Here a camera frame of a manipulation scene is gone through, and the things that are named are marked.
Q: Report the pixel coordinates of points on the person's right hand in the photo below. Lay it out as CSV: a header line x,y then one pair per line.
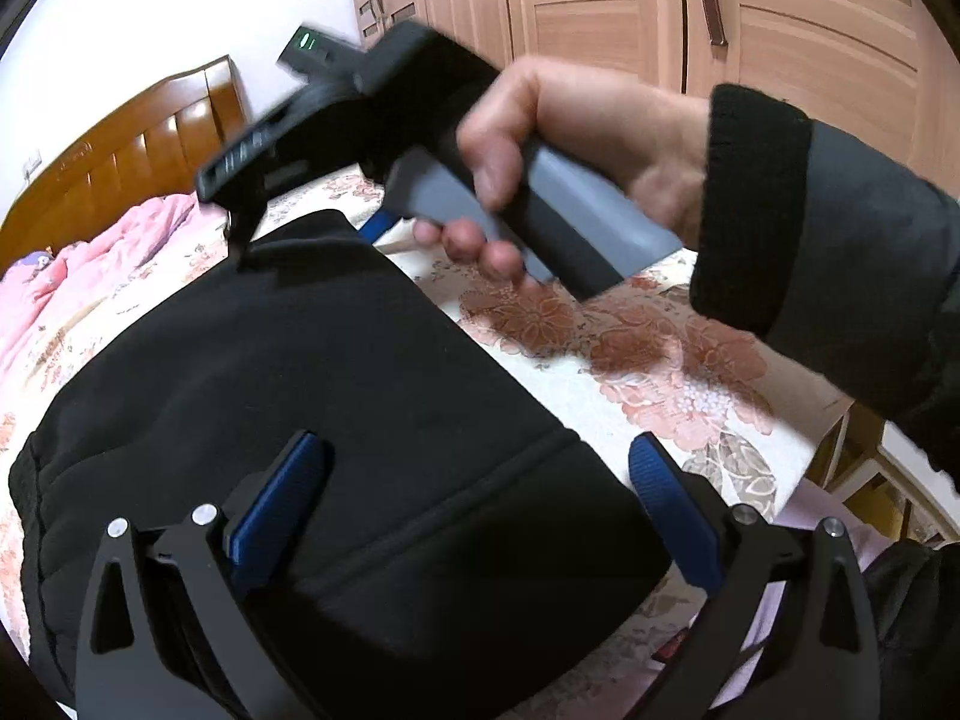
x,y
600,127

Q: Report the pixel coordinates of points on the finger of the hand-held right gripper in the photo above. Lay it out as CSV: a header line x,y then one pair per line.
x,y
244,229
379,227

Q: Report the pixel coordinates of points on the person's right forearm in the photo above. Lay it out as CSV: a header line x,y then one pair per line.
x,y
825,240

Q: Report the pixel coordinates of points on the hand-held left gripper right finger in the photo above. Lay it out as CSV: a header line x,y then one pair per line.
x,y
675,514

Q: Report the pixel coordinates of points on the pink quilt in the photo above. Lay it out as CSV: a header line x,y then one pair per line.
x,y
112,255

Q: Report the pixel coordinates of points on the black pants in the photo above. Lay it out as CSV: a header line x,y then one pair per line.
x,y
300,360

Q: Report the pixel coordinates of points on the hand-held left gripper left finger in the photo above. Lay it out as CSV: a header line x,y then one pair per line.
x,y
274,510

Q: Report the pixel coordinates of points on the white wall socket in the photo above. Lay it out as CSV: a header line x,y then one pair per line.
x,y
31,165

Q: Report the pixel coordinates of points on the wooden headboard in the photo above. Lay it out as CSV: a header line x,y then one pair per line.
x,y
135,150

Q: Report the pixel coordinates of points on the purple cloth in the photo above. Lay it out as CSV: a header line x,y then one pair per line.
x,y
35,260

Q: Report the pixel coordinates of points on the floral bed sheet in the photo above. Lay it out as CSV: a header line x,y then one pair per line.
x,y
637,360

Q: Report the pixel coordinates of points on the wooden wardrobe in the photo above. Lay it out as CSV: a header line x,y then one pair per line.
x,y
600,15

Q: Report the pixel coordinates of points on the small red tag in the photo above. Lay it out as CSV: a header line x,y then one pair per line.
x,y
670,649

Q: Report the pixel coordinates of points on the light wooden bed frame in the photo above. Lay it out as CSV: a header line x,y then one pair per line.
x,y
900,465

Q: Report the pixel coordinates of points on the person's dark jacket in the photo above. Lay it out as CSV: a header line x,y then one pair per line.
x,y
919,630

